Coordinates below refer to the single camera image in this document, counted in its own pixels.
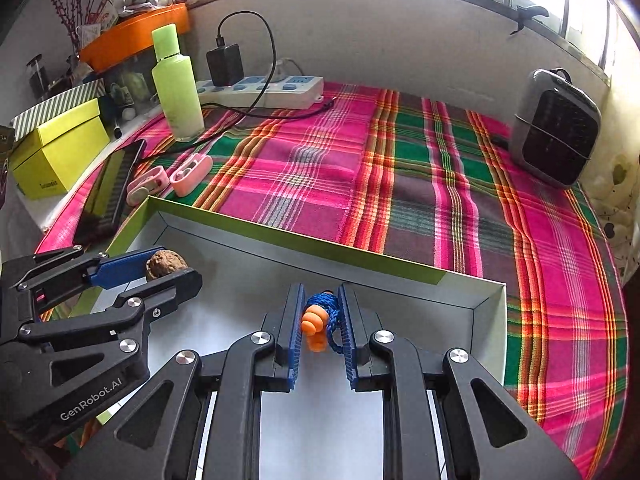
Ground black phone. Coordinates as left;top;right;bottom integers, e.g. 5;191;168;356
73;139;146;246

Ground light green plastic bottle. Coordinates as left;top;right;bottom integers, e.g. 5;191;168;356
152;24;205;142

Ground heart patterned curtain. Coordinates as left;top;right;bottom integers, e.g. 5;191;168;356
580;87;639;284

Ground pink plaid tablecloth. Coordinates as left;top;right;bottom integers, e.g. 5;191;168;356
186;82;628;479

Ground green white cardboard tray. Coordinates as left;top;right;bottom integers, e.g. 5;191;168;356
69;195;509;480

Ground orange plastic tray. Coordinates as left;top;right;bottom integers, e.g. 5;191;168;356
79;3;191;74

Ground grey space heater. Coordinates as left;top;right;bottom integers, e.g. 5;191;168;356
509;68;601;188

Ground pink clip near phone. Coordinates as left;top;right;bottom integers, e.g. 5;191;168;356
126;166;169;207

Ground orange earplugs blue cord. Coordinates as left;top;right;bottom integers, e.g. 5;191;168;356
299;289;346;354

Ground dark brown walnut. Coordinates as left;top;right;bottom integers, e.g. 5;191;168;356
145;249;188;281

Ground white power strip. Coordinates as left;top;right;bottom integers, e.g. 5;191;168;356
196;76;324;110

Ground striped gift box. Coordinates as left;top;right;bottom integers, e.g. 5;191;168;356
11;78;105;142

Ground red berry branches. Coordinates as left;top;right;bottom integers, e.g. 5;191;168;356
43;0;109;53

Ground yellow cardboard box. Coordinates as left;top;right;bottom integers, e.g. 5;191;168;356
9;99;110;200

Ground black charger with cable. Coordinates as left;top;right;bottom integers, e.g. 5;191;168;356
134;8;338;164

